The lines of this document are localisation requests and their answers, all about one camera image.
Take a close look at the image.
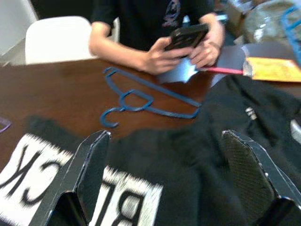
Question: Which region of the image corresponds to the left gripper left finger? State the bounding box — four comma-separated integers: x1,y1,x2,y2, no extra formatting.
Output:
28,129,111,226

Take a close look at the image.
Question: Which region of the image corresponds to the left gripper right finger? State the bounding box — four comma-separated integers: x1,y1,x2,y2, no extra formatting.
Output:
222,129,301,226

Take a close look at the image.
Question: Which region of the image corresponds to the black printed t-shirt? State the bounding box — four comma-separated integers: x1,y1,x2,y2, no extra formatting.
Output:
0,74,301,226

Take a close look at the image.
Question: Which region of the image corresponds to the blue plastic hanger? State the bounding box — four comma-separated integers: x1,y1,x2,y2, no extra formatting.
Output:
100,66,202,129

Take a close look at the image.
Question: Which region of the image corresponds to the black phone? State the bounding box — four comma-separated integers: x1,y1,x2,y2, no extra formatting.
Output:
164,23,210,52

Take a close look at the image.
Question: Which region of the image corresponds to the person left hand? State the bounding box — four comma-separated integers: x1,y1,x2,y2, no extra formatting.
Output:
189,39,223,69

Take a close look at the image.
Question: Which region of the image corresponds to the person right hand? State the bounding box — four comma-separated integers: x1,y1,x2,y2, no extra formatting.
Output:
141,37,189,75

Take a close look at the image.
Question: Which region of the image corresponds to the dark wooden table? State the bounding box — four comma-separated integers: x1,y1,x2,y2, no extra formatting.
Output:
0,57,301,142

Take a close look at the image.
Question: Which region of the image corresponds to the red pencil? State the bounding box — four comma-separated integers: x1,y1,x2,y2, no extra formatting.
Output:
199,65,245,76

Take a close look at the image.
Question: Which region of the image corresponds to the yellow envelope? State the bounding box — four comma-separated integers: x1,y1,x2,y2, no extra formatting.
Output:
243,56,301,83

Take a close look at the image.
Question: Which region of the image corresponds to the grey paper sheet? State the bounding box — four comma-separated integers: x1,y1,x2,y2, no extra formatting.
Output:
156,43,253,85

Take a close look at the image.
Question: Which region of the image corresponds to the white plastic chair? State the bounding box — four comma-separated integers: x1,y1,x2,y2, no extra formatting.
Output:
0,0,39,57
24,16,99,65

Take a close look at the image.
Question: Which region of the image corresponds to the clear plastic bag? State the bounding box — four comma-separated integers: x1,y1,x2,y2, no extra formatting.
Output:
243,0,301,48

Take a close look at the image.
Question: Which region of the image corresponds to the person torso black shirt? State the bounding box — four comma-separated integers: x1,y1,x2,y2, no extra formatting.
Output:
90,0,216,51

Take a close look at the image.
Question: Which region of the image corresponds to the blue plastic frame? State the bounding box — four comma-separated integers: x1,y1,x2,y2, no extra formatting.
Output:
280,6,301,64

